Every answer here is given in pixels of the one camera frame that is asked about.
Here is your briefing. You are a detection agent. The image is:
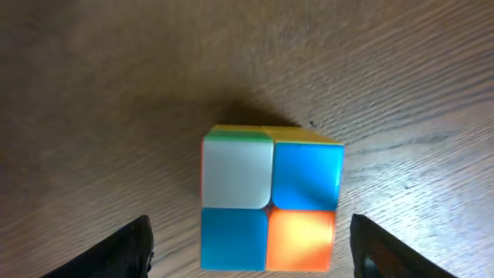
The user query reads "colourful puzzle cube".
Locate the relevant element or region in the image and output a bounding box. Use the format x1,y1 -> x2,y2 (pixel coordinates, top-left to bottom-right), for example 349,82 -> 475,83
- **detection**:
200,124 -> 345,272

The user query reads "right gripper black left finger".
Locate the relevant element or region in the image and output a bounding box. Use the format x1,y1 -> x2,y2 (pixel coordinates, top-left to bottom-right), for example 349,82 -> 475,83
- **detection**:
43,215 -> 154,278

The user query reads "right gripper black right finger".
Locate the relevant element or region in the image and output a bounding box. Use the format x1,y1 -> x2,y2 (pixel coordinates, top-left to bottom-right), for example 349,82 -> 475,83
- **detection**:
350,214 -> 454,278

